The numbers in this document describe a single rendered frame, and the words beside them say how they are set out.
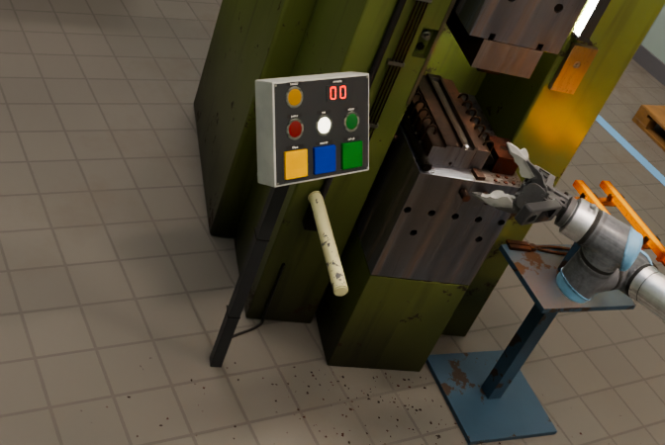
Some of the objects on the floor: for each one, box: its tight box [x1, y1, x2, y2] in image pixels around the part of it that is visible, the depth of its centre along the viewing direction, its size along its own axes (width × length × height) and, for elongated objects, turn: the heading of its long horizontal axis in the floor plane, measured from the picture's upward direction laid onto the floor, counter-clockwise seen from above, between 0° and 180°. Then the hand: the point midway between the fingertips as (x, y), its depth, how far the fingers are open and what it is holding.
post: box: [210, 185, 290, 367], centre depth 279 cm, size 4×4×108 cm
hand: (487, 169), depth 195 cm, fingers open, 14 cm apart
